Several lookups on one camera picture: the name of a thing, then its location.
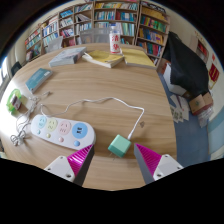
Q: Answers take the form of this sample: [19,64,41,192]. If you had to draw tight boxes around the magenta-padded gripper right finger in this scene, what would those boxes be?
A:
[133,143,184,185]

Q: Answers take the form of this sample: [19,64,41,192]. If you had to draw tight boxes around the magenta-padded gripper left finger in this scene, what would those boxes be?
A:
[43,143,96,187]

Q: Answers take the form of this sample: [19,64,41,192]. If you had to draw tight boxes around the green charger block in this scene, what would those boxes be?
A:
[107,133,132,159]

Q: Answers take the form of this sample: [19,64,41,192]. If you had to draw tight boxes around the white charger cable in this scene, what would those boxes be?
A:
[39,96,146,141]

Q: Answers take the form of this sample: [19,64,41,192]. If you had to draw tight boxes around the white power strip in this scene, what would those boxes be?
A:
[30,114,97,151]

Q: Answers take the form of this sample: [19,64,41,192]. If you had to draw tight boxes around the papers on floor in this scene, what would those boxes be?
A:
[168,94,191,124]

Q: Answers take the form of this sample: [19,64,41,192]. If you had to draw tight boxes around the cardboard box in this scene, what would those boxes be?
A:
[188,92,214,116]

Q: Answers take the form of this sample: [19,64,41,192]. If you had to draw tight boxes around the white box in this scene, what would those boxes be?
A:
[162,63,188,98]

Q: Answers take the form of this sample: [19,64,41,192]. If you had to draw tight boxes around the small red-labelled jar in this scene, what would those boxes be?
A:
[9,94,23,111]

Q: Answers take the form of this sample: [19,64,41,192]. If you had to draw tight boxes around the teal book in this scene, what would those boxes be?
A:
[25,67,54,94]

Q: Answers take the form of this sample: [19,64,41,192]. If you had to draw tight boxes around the green plastic bag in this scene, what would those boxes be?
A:
[5,88,23,113]

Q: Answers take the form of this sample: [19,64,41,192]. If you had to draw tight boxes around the black cloth cover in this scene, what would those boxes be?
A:
[162,31,210,98]

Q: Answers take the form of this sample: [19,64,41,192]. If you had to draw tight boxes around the grey book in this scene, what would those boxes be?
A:
[48,46,88,68]

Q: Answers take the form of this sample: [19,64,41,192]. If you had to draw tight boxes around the thin yellow book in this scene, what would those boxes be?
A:
[81,49,125,69]

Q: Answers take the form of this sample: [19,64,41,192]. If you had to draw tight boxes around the red hanging decoration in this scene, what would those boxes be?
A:
[208,63,221,84]

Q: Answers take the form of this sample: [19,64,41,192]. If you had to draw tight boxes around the dark blue chair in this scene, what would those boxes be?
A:
[10,60,23,77]

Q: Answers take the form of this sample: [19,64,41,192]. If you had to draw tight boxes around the light grey chair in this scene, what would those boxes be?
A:
[44,35,64,54]

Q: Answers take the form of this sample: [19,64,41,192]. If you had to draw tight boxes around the white bottle with red label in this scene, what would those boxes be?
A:
[109,23,122,55]

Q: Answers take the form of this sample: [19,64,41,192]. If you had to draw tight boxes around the grey mesh chair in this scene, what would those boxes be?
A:
[79,27,111,45]

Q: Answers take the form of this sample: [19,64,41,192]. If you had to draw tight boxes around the wooden bookshelf unit with books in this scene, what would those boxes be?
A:
[23,0,172,64]

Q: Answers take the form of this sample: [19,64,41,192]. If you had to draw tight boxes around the white power strip cord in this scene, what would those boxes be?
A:
[9,91,51,147]

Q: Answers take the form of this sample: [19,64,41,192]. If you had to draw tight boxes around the small wooden wall shelf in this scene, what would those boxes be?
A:
[189,34,210,63]

